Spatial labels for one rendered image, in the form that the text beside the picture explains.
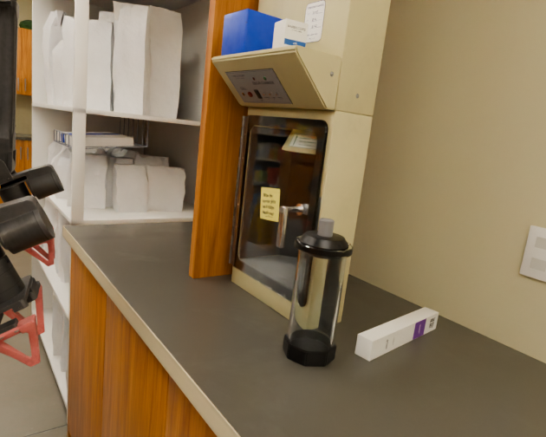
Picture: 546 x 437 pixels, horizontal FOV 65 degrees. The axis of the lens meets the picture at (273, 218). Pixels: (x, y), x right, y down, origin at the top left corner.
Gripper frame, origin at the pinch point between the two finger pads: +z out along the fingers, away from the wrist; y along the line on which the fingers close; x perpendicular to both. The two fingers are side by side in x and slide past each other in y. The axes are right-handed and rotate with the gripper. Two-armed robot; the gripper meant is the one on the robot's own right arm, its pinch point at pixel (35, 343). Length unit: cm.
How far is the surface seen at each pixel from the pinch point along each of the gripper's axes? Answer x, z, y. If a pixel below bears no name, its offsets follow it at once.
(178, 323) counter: -20.4, 15.9, 13.7
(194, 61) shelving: -84, -34, 166
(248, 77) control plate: -56, -25, 23
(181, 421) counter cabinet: -13.4, 28.5, 1.7
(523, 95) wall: -109, -3, 0
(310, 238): -47.1, 2.6, -4.9
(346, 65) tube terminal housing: -69, -22, 6
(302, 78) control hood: -59, -23, 6
